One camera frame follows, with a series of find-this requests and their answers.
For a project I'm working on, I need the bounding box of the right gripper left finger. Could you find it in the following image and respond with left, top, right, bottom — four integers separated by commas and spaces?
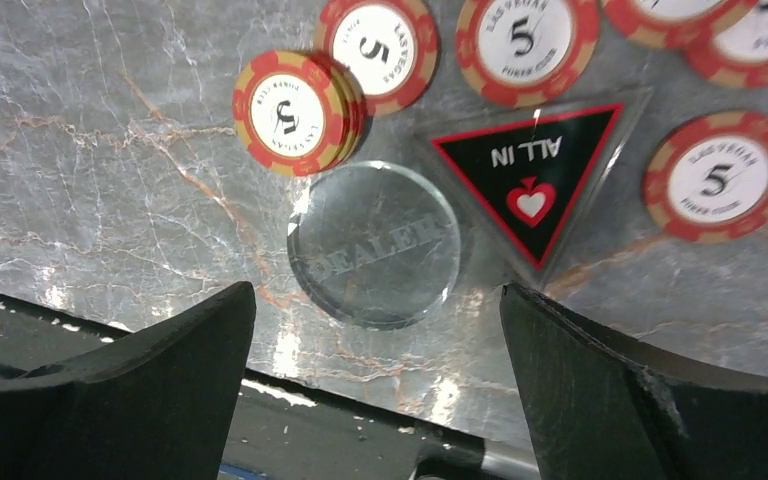
0, 281, 256, 479

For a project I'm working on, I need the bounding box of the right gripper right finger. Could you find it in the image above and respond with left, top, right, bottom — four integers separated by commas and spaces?
499, 283, 768, 479

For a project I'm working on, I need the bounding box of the clear dealer button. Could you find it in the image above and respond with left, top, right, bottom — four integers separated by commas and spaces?
287, 160, 463, 330

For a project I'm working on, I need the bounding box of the right all in triangle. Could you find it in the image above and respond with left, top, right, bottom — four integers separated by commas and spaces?
415, 87, 653, 288

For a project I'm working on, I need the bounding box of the red five poker chip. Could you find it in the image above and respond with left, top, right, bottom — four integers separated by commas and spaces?
314, 0, 439, 116
455, 0, 601, 108
600, 0, 757, 49
684, 1, 768, 88
642, 110, 768, 244

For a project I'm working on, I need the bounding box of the red five chip stack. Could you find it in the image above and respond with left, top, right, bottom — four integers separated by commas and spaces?
231, 50, 368, 177

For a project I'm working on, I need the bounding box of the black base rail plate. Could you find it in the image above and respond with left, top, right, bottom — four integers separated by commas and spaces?
0, 295, 538, 479

